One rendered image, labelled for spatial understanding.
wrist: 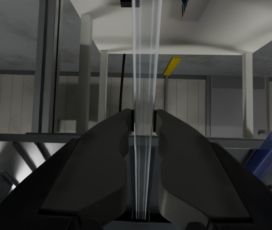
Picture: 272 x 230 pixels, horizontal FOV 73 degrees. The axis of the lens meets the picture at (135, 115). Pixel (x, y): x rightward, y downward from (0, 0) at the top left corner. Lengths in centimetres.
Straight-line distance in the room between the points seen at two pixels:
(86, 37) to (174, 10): 28
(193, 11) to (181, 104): 296
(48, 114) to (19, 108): 349
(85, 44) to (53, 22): 14
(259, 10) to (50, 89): 61
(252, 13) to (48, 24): 57
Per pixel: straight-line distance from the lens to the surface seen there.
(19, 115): 393
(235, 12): 69
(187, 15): 57
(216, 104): 361
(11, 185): 29
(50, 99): 46
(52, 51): 49
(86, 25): 65
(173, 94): 345
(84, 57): 61
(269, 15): 75
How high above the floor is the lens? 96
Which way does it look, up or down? 3 degrees down
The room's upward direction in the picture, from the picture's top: 178 degrees counter-clockwise
